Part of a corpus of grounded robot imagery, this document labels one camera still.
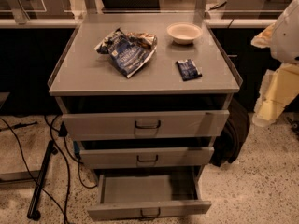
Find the grey bottom drawer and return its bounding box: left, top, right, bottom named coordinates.
left=88, top=171, right=211, bottom=221

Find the grey drawer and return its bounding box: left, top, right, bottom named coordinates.
left=63, top=110, right=229, bottom=141
left=88, top=171, right=211, bottom=221
left=80, top=147, right=214, bottom=169

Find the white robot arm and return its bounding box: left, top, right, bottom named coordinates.
left=251, top=0, right=299, bottom=127

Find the grey metal drawer cabinet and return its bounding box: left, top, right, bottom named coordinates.
left=50, top=13, right=240, bottom=180

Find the grey middle drawer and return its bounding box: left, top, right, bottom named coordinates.
left=80, top=147, right=214, bottom=169

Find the grey top drawer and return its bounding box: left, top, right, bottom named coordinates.
left=63, top=110, right=229, bottom=141

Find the black backpack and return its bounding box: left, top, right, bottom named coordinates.
left=210, top=99, right=250, bottom=167

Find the small blue snack packet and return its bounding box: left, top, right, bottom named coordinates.
left=176, top=59, right=202, bottom=81

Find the white bowl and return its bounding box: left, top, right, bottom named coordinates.
left=166, top=22, right=203, bottom=45

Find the large blue chip bag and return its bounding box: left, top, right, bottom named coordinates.
left=94, top=28, right=157, bottom=78

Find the black bin behind glass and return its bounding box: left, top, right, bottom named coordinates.
left=102, top=0, right=160, bottom=11

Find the clear glass barrier panel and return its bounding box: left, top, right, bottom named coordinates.
left=0, top=0, right=291, bottom=27

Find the black floor stand bar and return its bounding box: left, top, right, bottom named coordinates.
left=27, top=140, right=54, bottom=221

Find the black looped cable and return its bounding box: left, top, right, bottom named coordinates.
left=43, top=114, right=99, bottom=224

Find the long black floor cable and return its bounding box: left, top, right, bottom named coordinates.
left=0, top=117, right=68, bottom=224

